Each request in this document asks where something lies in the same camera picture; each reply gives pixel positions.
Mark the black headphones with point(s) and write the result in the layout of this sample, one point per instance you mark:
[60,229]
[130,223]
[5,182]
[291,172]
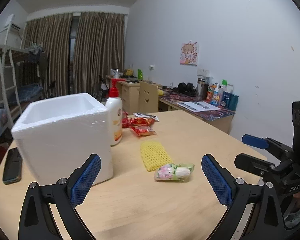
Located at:
[187,89]

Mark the wooden smiley chair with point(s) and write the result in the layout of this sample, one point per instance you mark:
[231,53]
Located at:
[148,98]

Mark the white styrofoam box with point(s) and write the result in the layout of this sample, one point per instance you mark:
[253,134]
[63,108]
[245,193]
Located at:
[57,135]

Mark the metal bunk bed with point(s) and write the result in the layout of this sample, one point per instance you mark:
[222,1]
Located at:
[14,52]

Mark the black smartphone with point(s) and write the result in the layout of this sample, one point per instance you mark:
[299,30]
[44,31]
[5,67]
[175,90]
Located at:
[13,167]

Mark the printed paper sheet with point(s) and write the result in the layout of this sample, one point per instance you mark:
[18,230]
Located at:
[198,106]

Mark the orange snack packet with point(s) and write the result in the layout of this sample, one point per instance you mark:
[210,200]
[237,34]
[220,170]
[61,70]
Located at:
[142,127]

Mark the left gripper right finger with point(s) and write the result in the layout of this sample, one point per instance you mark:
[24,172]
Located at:
[220,179]

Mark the anime wall picture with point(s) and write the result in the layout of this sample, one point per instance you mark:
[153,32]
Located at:
[189,53]

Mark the wooden drawer cabinet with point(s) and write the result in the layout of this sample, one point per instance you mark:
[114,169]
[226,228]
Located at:
[129,94]

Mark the floral tissue pack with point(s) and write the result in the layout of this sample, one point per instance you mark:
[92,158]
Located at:
[174,172]

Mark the green bottle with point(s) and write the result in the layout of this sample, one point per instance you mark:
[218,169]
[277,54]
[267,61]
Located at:
[140,75]

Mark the red snack packet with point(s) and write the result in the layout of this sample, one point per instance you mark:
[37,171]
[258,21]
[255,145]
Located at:
[126,120]

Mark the toiletry bottles group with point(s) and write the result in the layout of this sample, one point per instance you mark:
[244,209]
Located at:
[217,94]

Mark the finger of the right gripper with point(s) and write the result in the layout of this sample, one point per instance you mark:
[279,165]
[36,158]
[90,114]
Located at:
[253,165]
[255,141]

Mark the white lotion pump bottle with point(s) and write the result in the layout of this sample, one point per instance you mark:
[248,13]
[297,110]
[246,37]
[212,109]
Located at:
[114,106]

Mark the white air conditioner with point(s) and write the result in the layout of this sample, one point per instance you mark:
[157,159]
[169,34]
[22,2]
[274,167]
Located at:
[11,23]

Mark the brown curtains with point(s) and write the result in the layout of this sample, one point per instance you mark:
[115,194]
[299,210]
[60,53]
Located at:
[79,52]

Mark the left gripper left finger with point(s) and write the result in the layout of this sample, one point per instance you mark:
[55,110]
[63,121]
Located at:
[83,178]

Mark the yellow foam fruit net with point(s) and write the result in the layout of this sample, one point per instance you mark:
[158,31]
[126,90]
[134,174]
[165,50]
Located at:
[154,155]

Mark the wooden desk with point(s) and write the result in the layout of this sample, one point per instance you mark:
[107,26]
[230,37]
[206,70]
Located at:
[216,116]

